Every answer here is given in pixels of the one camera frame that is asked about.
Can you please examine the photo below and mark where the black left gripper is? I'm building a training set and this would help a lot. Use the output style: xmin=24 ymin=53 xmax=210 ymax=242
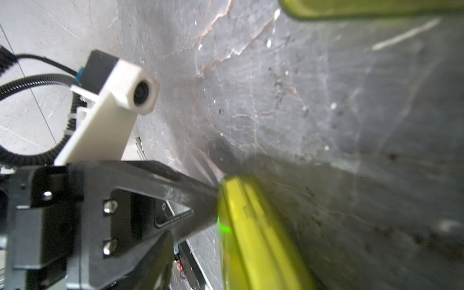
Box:
xmin=5 ymin=161 xmax=218 ymax=290

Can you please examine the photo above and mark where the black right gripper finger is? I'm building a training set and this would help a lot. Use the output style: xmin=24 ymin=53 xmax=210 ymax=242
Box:
xmin=105 ymin=232 xmax=175 ymax=290

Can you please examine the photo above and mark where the small green pillbox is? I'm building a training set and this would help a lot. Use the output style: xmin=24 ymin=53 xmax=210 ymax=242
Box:
xmin=217 ymin=175 xmax=316 ymax=290

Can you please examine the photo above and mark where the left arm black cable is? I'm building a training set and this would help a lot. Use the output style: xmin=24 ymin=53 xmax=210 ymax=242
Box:
xmin=0 ymin=45 xmax=88 ymax=168

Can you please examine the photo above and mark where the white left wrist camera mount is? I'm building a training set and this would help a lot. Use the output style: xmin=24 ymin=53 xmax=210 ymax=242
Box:
xmin=54 ymin=50 xmax=161 ymax=166

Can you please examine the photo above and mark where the large green six-cell pillbox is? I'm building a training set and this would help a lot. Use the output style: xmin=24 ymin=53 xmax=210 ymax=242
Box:
xmin=279 ymin=0 xmax=464 ymax=21

